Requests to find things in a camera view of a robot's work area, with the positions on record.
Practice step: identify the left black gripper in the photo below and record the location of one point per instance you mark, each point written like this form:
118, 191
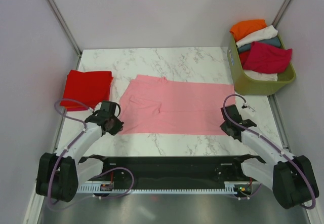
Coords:
119, 127

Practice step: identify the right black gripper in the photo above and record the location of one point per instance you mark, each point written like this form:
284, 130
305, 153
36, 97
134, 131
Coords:
223, 126

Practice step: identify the red t-shirt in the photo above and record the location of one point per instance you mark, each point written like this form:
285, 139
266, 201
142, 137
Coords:
243, 56
87, 89

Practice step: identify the pink t-shirt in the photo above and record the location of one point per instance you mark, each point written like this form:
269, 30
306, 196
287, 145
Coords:
157, 105

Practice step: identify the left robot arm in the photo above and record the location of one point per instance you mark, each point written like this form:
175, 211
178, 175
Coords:
62, 172

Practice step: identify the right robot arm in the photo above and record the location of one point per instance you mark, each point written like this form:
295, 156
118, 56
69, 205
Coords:
291, 178

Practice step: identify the olive green plastic basket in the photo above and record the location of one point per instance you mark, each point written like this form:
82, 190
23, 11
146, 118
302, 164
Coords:
245, 85

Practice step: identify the white cloth basket bottom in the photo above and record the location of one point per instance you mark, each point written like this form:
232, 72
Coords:
261, 76

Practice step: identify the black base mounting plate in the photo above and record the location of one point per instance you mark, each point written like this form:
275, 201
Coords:
188, 172

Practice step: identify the red t-shirt in basket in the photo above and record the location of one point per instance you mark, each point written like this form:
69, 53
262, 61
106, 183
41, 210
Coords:
243, 56

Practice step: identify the crimson t-shirt in basket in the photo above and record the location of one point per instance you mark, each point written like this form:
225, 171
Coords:
265, 58

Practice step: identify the orange t-shirt in basket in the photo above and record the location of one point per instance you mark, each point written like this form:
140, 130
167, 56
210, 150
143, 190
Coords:
244, 28

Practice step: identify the white t-shirt in basket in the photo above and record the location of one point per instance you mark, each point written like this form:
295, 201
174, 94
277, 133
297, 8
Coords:
263, 34

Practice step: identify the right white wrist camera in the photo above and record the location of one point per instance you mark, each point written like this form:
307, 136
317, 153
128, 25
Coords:
248, 108

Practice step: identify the white slotted cable duct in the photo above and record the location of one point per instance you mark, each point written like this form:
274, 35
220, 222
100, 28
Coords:
104, 188

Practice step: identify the left aluminium frame post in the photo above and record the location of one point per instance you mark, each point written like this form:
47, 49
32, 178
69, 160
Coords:
53, 6

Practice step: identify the aluminium frame post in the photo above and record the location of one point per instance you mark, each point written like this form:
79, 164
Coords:
53, 6
281, 12

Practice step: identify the right aluminium frame post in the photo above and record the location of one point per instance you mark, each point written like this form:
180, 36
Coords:
281, 12

